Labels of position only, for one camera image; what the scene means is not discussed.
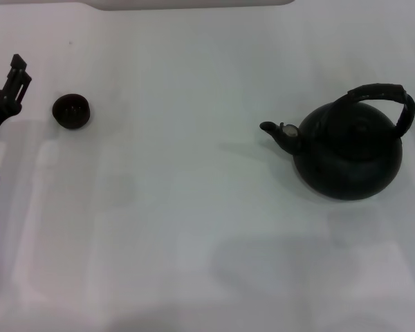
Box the small dark teacup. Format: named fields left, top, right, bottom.
left=51, top=93, right=92, bottom=131

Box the black round teapot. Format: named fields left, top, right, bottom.
left=259, top=82, right=415, bottom=201

